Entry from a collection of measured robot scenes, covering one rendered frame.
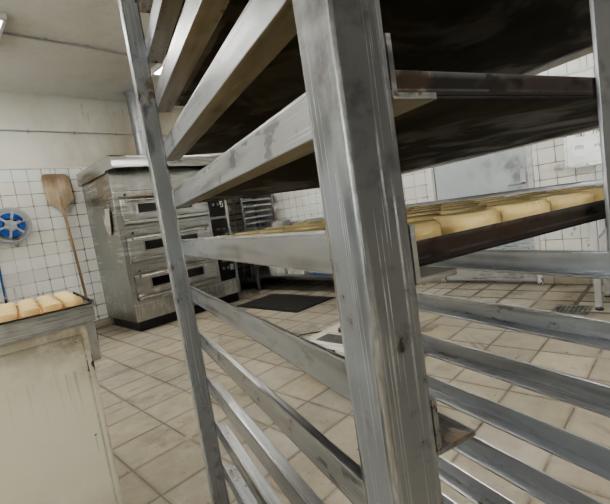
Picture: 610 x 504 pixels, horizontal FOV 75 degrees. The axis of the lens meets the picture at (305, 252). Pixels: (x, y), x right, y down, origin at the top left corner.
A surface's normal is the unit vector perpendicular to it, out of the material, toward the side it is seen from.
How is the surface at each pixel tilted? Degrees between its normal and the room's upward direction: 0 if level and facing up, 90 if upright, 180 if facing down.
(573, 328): 90
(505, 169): 90
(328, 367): 90
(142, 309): 91
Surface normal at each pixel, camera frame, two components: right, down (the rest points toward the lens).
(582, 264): -0.87, 0.18
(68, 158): 0.71, -0.04
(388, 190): 0.46, 0.02
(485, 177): -0.69, 0.18
